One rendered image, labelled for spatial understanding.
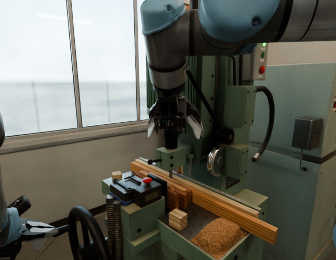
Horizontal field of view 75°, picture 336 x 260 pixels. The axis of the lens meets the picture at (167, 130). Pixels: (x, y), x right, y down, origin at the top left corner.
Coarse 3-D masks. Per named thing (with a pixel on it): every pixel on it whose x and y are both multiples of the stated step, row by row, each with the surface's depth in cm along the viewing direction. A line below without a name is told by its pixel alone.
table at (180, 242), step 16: (192, 208) 73; (160, 224) 67; (192, 224) 65; (128, 240) 63; (144, 240) 63; (176, 240) 62; (240, 240) 59; (256, 240) 65; (192, 256) 58; (208, 256) 54; (224, 256) 53; (240, 256) 59
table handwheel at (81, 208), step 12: (72, 216) 69; (84, 216) 61; (72, 228) 73; (84, 228) 64; (96, 228) 58; (72, 240) 74; (84, 240) 65; (96, 240) 56; (72, 252) 74; (84, 252) 63; (96, 252) 65; (108, 252) 56
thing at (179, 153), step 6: (180, 144) 87; (186, 144) 87; (156, 150) 81; (162, 150) 80; (168, 150) 80; (174, 150) 80; (180, 150) 81; (186, 150) 84; (192, 150) 86; (156, 156) 82; (162, 156) 79; (168, 156) 78; (174, 156) 80; (180, 156) 82; (186, 156) 84; (156, 162) 82; (162, 162) 80; (168, 162) 78; (174, 162) 80; (180, 162) 83; (186, 162) 85; (162, 168) 80; (168, 168) 79; (174, 168) 81
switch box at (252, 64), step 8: (256, 48) 81; (248, 56) 83; (256, 56) 81; (264, 56) 85; (248, 64) 84; (256, 64) 82; (264, 64) 87; (248, 72) 84; (256, 72) 83; (264, 72) 88
